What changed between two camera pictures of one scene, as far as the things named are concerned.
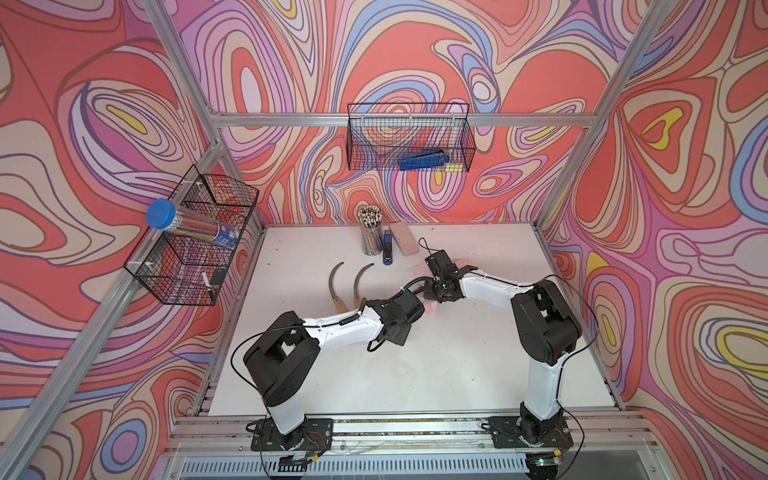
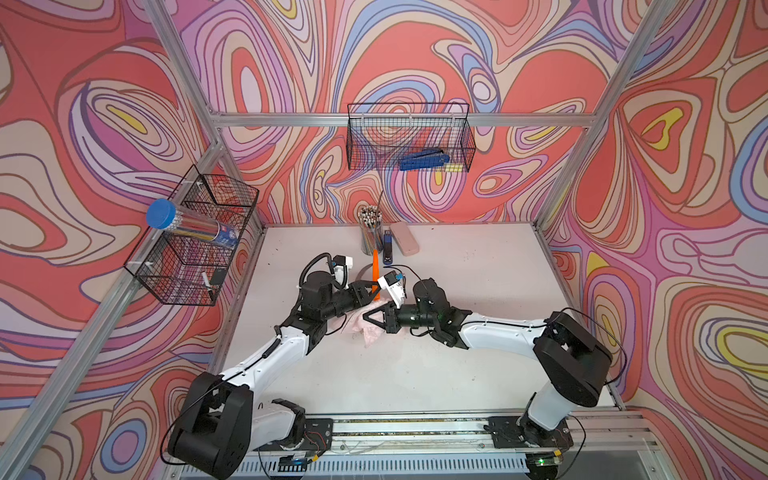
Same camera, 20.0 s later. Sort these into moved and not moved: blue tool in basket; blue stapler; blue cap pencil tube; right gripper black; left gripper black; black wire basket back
Moved: right gripper black; left gripper black
Not moved: blue cap pencil tube; black wire basket back; blue tool in basket; blue stapler
